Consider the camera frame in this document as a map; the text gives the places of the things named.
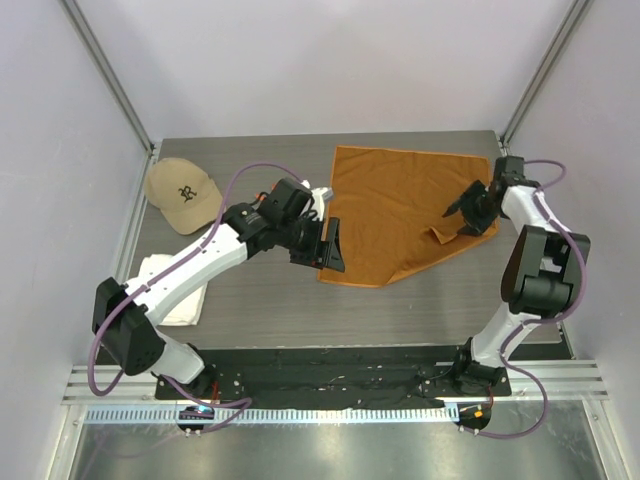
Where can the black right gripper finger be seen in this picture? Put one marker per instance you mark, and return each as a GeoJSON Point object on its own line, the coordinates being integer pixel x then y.
{"type": "Point", "coordinates": [469, 230]}
{"type": "Point", "coordinates": [463, 205]}

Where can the orange cloth napkin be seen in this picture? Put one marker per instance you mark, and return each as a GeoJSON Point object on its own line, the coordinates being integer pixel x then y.
{"type": "Point", "coordinates": [391, 206]}

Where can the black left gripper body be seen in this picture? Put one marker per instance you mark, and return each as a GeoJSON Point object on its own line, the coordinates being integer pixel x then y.
{"type": "Point", "coordinates": [304, 240]}

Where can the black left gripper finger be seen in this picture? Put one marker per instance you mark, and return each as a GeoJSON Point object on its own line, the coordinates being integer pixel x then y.
{"type": "Point", "coordinates": [332, 257]}
{"type": "Point", "coordinates": [332, 231]}

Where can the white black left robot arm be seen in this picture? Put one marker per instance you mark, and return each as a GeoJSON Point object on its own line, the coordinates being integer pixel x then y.
{"type": "Point", "coordinates": [126, 316]}

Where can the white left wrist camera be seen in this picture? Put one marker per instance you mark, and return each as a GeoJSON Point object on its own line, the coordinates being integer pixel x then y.
{"type": "Point", "coordinates": [319, 201]}

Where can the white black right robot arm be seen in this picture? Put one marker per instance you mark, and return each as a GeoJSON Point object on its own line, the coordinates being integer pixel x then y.
{"type": "Point", "coordinates": [544, 279]}

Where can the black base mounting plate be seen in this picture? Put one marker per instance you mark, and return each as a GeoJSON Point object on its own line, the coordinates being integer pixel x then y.
{"type": "Point", "coordinates": [351, 377]}

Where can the beige baseball cap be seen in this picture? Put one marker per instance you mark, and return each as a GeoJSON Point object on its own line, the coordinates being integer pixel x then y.
{"type": "Point", "coordinates": [186, 196]}

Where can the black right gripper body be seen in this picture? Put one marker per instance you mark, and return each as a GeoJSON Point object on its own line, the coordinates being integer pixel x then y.
{"type": "Point", "coordinates": [480, 210]}

